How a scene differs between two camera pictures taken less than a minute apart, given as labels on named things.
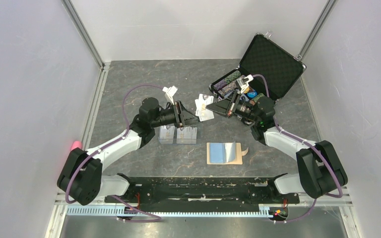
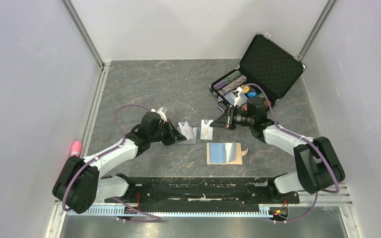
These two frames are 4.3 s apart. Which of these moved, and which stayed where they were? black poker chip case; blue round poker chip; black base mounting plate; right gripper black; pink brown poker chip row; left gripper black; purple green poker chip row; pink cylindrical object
Moved: right gripper black; left gripper black
Stayed: pink cylindrical object; blue round poker chip; black poker chip case; black base mounting plate; purple green poker chip row; pink brown poker chip row
